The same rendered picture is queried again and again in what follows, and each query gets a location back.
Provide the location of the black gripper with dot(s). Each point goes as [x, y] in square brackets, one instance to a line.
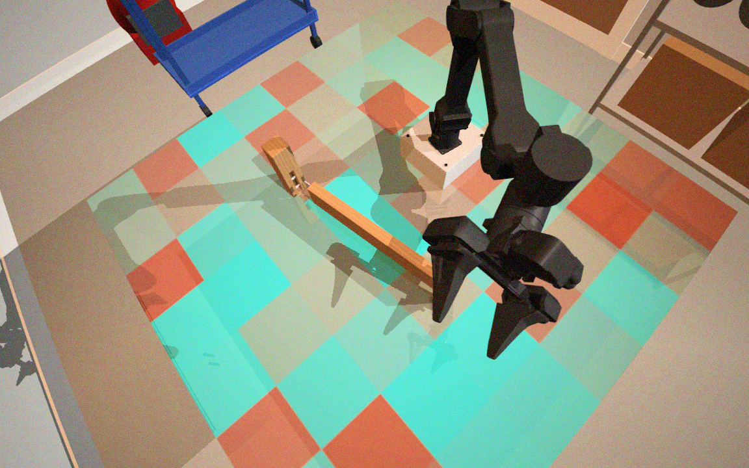
[458, 246]

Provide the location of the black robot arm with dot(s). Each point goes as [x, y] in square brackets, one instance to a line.
[545, 164]

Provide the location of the wooden post with slot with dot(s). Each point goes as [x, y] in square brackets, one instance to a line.
[284, 164]

